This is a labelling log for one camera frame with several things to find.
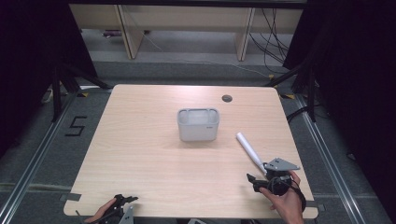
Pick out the grey plastic storage box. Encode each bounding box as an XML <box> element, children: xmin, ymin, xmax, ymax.
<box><xmin>177</xmin><ymin>107</ymin><xmax>220</xmax><ymax>143</ymax></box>

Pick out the small purple object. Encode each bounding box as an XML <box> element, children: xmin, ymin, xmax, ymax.
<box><xmin>102</xmin><ymin>29</ymin><xmax>123</xmax><ymax>38</ymax></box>

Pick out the white plastic tube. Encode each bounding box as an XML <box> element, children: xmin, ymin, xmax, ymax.
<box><xmin>235</xmin><ymin>132</ymin><xmax>268</xmax><ymax>175</ymax></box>

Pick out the metal floor rail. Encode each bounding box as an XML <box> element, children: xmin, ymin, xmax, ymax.
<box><xmin>0</xmin><ymin>89</ymin><xmax>79</xmax><ymax>224</ymax></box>
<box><xmin>293</xmin><ymin>92</ymin><xmax>366</xmax><ymax>224</ymax></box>

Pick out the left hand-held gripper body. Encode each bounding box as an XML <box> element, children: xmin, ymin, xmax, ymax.
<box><xmin>98</xmin><ymin>199</ymin><xmax>135</xmax><ymax>224</ymax></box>

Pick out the black metal stand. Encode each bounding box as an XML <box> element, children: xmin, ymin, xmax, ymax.
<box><xmin>263</xmin><ymin>57</ymin><xmax>319</xmax><ymax>123</ymax></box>
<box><xmin>50</xmin><ymin>60</ymin><xmax>114</xmax><ymax>123</ymax></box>

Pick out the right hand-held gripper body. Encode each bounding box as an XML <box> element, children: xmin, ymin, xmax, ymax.
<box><xmin>262</xmin><ymin>157</ymin><xmax>302</xmax><ymax>197</ymax></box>

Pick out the person's left hand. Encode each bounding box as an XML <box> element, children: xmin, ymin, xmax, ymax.
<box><xmin>83</xmin><ymin>197</ymin><xmax>118</xmax><ymax>224</ymax></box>

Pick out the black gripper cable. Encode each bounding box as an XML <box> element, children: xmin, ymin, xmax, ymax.
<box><xmin>290</xmin><ymin>179</ymin><xmax>308</xmax><ymax>214</ymax></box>

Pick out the person's right hand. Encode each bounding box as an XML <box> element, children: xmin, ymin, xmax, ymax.
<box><xmin>259</xmin><ymin>170</ymin><xmax>305</xmax><ymax>224</ymax></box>

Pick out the bundle of black cables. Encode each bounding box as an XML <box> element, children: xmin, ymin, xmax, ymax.
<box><xmin>247</xmin><ymin>7</ymin><xmax>291</xmax><ymax>75</ymax></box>

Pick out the dark curtain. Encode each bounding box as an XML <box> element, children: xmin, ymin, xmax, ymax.
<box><xmin>282</xmin><ymin>0</ymin><xmax>396</xmax><ymax>216</ymax></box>
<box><xmin>0</xmin><ymin>0</ymin><xmax>99</xmax><ymax>158</ymax></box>

